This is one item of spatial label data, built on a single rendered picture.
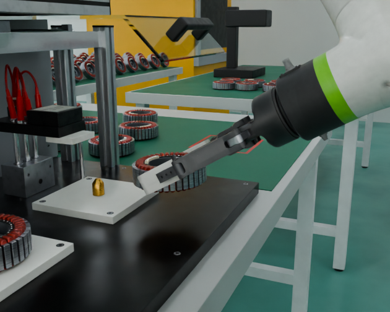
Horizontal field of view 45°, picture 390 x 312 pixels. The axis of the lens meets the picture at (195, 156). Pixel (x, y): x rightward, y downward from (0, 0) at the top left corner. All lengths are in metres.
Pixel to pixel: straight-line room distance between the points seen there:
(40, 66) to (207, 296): 0.65
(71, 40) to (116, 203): 0.30
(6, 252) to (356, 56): 0.45
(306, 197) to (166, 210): 0.93
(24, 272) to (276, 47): 5.42
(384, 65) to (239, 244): 0.31
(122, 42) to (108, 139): 3.56
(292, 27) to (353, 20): 5.22
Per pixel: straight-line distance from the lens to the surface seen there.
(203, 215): 0.73
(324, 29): 5.75
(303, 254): 1.71
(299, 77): 0.59
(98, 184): 0.78
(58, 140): 0.78
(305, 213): 1.64
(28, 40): 0.79
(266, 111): 0.61
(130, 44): 4.46
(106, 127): 0.97
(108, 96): 0.96
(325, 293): 2.07
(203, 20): 0.75
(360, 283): 2.18
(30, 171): 0.85
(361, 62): 0.57
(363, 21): 0.59
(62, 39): 0.85
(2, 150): 0.98
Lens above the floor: 1.05
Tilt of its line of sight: 15 degrees down
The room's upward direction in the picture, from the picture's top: straight up
